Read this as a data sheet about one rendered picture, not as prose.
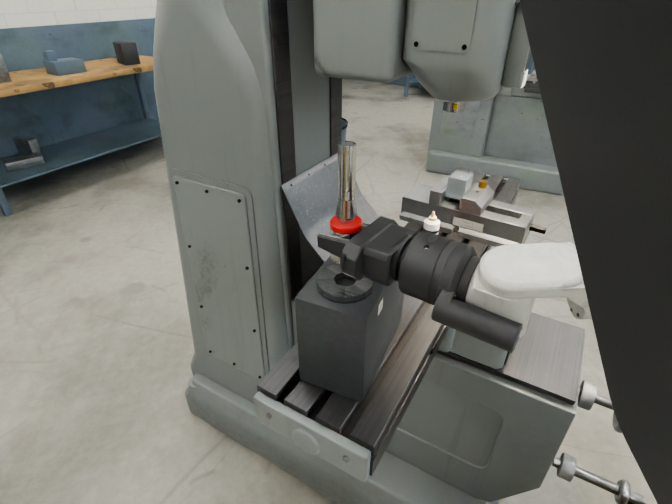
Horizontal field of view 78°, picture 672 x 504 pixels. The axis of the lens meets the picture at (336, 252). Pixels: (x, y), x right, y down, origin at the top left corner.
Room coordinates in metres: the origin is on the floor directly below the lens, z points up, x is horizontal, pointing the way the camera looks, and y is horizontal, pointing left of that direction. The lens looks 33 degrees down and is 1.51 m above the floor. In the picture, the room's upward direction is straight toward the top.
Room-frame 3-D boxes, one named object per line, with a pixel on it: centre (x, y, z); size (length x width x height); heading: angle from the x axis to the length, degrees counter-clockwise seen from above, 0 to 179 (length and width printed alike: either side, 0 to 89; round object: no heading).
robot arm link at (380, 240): (0.47, -0.09, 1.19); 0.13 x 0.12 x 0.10; 145
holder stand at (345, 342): (0.57, -0.04, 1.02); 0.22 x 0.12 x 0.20; 156
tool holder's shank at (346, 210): (0.53, -0.01, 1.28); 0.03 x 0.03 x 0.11
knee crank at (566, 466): (0.54, -0.64, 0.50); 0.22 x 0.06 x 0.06; 59
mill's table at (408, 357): (0.94, -0.26, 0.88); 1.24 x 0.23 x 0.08; 149
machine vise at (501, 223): (1.07, -0.37, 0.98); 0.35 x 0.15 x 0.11; 57
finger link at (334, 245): (0.50, 0.00, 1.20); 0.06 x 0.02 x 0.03; 55
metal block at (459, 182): (1.08, -0.35, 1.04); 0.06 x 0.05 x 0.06; 147
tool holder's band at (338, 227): (0.53, -0.01, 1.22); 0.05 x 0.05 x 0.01
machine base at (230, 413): (1.06, -0.04, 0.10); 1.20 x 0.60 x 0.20; 59
